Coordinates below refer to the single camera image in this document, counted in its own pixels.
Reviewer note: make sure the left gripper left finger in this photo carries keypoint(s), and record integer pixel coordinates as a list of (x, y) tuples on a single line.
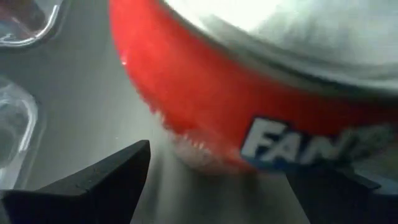
[(102, 193)]

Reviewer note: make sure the red Fanta soda can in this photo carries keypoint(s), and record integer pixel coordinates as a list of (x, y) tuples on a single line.
[(202, 93)]

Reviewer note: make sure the clear plastic bin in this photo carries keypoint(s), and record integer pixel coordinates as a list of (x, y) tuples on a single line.
[(21, 124), (53, 28)]

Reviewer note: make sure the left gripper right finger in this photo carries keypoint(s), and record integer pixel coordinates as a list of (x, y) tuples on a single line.
[(335, 202)]

